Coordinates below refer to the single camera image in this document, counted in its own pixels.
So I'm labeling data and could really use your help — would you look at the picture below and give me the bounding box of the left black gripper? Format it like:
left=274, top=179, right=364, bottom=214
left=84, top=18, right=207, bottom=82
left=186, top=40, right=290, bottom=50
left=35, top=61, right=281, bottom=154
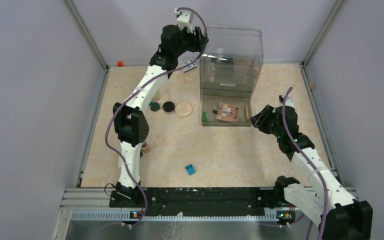
left=173, top=24, right=208, bottom=57

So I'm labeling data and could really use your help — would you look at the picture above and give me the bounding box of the clear acrylic makeup organizer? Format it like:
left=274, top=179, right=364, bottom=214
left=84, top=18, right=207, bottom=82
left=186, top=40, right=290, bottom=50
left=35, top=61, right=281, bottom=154
left=199, top=26, right=264, bottom=127

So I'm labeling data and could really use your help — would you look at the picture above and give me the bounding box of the eyeshadow palette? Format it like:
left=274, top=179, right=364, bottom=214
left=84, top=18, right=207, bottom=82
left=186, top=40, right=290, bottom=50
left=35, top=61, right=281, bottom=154
left=215, top=102, right=240, bottom=122

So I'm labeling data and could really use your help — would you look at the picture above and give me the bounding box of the green tube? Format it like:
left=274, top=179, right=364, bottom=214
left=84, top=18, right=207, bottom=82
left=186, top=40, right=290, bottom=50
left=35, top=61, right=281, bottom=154
left=201, top=112, right=208, bottom=124

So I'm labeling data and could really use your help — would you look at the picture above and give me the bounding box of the beige round wooden disc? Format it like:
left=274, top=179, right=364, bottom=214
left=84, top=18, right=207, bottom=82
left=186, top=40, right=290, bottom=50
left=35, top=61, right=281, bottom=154
left=174, top=102, right=193, bottom=118

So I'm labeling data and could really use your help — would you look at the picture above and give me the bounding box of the black round compact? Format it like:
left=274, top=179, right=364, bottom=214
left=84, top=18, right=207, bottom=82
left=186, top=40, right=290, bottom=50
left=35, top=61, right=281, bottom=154
left=162, top=101, right=176, bottom=115

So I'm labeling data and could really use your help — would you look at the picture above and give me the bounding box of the blue toy brick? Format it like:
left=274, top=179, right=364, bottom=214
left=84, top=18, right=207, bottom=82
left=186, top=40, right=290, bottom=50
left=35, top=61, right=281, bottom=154
left=185, top=164, right=196, bottom=176

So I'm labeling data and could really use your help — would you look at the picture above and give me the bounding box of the foundation bottle black cap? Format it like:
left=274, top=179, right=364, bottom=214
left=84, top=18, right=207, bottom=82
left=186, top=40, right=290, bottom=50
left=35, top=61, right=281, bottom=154
left=141, top=142, right=151, bottom=153

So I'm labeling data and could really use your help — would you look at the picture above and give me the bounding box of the gold lipstick tube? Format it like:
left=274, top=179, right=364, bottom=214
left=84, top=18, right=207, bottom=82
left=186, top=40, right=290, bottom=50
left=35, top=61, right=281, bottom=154
left=244, top=105, right=250, bottom=121

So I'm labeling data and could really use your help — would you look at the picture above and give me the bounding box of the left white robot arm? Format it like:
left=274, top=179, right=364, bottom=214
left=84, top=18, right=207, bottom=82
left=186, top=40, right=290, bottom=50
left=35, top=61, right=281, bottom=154
left=106, top=24, right=209, bottom=207

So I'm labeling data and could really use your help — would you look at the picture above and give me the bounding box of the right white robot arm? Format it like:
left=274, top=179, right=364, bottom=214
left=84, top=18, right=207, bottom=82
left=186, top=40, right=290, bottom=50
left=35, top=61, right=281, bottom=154
left=250, top=105, right=373, bottom=240

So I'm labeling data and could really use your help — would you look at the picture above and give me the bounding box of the playing card box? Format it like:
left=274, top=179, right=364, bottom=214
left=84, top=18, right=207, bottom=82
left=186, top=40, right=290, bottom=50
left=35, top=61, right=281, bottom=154
left=178, top=58, right=197, bottom=73

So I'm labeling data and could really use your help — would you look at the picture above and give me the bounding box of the small wooden ball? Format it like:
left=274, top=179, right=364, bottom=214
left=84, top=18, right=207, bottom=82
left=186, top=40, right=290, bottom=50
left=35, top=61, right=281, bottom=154
left=309, top=82, right=315, bottom=90

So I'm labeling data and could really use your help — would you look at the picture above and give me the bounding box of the clear pump bottle gold collar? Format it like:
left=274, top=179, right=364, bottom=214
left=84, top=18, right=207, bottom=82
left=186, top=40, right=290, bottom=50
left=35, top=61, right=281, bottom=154
left=152, top=90, right=160, bottom=102

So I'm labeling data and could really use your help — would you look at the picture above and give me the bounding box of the dark green round disc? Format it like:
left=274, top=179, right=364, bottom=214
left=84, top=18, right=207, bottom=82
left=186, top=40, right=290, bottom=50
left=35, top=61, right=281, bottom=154
left=149, top=102, right=161, bottom=112

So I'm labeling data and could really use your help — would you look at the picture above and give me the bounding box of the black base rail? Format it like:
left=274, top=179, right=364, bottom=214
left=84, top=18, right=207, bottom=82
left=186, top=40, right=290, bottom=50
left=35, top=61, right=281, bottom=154
left=109, top=187, right=280, bottom=217

